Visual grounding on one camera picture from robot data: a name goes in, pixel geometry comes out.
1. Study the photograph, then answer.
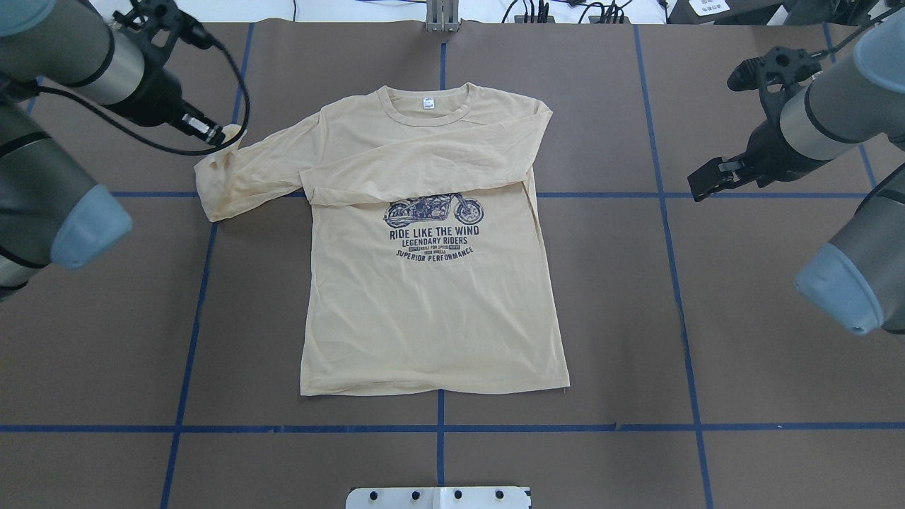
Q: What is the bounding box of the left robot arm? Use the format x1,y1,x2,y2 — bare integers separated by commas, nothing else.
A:
1,1,232,299

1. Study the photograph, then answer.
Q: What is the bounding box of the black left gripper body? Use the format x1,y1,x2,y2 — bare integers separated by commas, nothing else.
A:
113,68,222,147

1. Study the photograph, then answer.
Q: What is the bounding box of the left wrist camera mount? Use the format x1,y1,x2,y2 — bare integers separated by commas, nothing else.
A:
112,1,217,69

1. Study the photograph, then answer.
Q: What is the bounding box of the black cable bundle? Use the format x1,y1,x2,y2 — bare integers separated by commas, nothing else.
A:
501,0,634,25

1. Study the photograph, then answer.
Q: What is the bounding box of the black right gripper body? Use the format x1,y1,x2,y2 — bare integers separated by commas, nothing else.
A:
687,121,828,202

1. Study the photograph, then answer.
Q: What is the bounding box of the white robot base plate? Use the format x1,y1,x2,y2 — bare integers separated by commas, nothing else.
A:
345,486,532,508

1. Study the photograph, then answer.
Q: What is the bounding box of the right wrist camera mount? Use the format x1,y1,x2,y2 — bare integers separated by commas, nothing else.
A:
726,46,823,126

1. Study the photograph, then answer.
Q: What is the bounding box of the right black braided cable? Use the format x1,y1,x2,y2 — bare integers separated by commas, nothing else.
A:
806,6,905,61

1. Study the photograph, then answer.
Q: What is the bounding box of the black box with white label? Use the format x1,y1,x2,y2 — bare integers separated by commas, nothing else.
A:
666,1,783,25

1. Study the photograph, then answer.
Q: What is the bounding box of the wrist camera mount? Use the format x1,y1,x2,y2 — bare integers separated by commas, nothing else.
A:
112,1,217,69
726,46,823,126

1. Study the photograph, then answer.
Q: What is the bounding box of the beige long-sleeve printed shirt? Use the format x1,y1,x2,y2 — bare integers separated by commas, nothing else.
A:
194,83,570,396

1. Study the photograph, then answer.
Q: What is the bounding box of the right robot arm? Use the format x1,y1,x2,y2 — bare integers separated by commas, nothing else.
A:
687,1,903,336

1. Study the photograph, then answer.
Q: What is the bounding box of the grey metal camera post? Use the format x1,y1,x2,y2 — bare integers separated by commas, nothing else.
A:
426,0,461,33

